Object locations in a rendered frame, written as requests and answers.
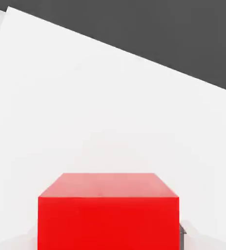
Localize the small red cube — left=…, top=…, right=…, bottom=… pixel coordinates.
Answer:
left=37, top=172, right=180, bottom=250

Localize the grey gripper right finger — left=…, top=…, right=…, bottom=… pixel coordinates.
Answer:
left=179, top=219, right=226, bottom=250

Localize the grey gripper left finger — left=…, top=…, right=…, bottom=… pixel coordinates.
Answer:
left=1, top=225, right=39, bottom=250

